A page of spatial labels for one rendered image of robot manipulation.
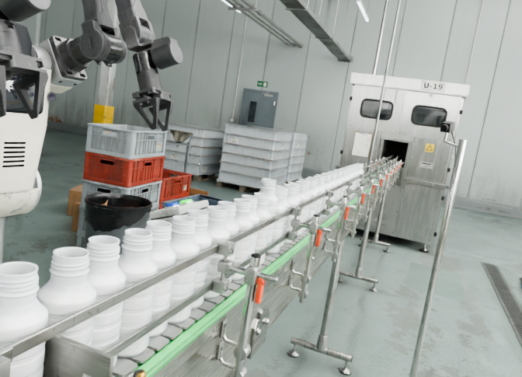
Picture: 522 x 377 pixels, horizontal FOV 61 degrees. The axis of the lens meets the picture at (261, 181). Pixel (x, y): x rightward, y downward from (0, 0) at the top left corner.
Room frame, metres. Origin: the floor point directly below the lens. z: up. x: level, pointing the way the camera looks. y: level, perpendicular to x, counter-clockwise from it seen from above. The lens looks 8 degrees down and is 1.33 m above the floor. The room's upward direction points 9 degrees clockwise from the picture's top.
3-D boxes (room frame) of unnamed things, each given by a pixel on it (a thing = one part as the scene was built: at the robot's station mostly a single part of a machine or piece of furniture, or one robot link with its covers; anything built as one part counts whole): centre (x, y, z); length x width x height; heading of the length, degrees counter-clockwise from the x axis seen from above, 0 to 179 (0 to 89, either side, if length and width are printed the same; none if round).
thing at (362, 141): (5.74, -1.21, 1.22); 0.23 x 0.03 x 0.32; 71
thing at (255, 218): (0.96, 0.02, 1.08); 0.06 x 0.06 x 0.17
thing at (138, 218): (3.00, 0.95, 0.32); 0.45 x 0.45 x 0.64
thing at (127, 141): (3.66, 1.14, 1.00); 0.61 x 0.41 x 0.22; 168
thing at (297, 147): (10.00, -0.28, 0.59); 1.25 x 1.03 x 1.17; 162
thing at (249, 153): (8.47, 0.15, 0.59); 1.24 x 1.03 x 1.17; 163
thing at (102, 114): (10.76, 4.01, 0.55); 0.40 x 0.40 x 1.10; 71
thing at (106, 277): (0.51, 0.18, 1.08); 0.06 x 0.06 x 0.17
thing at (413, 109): (6.33, -1.86, 1.05); 1.60 x 1.40 x 2.10; 161
